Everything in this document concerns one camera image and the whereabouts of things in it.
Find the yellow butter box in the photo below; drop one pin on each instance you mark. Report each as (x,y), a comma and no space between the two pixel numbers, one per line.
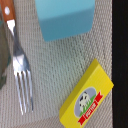
(86,97)

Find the light blue milk carton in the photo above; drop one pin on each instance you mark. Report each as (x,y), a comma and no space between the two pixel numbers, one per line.
(64,18)

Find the beige woven placemat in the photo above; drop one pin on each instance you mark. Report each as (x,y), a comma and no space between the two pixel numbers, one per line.
(56,66)

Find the round beige plate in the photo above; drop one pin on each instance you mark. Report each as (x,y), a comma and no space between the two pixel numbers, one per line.
(5,57)

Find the fork with wooden handle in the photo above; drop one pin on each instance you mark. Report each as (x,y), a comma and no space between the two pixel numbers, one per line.
(21,68)

